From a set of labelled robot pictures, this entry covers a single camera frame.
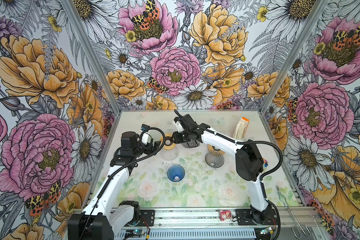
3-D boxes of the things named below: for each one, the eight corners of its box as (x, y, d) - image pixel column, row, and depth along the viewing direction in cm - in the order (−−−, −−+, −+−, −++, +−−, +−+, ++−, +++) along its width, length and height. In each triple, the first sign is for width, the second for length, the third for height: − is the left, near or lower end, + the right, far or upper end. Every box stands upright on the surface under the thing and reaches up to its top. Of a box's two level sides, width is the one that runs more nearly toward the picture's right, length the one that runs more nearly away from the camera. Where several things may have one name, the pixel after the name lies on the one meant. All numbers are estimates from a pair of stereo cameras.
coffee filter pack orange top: (231, 140, 106) (235, 129, 97) (235, 127, 114) (240, 116, 105) (240, 143, 104) (246, 132, 95) (244, 130, 112) (250, 119, 103)
